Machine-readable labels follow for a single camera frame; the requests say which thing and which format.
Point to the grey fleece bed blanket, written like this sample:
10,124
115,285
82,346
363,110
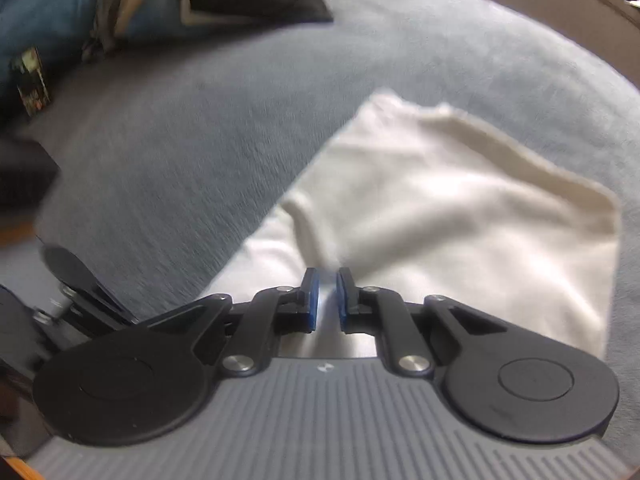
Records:
171,156

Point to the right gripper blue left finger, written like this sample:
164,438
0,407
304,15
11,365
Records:
256,327

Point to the cream bear hoodie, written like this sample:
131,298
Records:
434,201

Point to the black phone on bed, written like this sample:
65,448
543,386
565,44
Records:
27,72

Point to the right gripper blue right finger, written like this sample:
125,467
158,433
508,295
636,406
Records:
383,314

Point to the pile of mixed clothes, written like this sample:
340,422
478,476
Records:
58,29

